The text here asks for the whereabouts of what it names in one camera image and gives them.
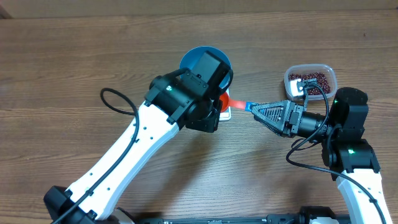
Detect red measuring scoop blue handle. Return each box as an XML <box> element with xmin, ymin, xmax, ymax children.
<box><xmin>219</xmin><ymin>92</ymin><xmax>258</xmax><ymax>113</ymax></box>

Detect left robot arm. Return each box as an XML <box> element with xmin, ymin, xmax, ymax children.
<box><xmin>44</xmin><ymin>47</ymin><xmax>233</xmax><ymax>224</ymax></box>

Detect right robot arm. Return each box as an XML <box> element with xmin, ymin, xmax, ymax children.
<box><xmin>251</xmin><ymin>87</ymin><xmax>392</xmax><ymax>223</ymax></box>

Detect white digital kitchen scale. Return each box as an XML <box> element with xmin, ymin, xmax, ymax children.
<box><xmin>220</xmin><ymin>90</ymin><xmax>231</xmax><ymax>121</ymax></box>

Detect red adzuki beans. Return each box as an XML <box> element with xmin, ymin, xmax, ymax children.
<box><xmin>288</xmin><ymin>72</ymin><xmax>331</xmax><ymax>94</ymax></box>

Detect clear plastic food container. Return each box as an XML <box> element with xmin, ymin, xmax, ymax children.
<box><xmin>284</xmin><ymin>63</ymin><xmax>338</xmax><ymax>101</ymax></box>

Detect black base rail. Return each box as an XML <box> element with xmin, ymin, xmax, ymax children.
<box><xmin>132</xmin><ymin>206</ymin><xmax>352</xmax><ymax>224</ymax></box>

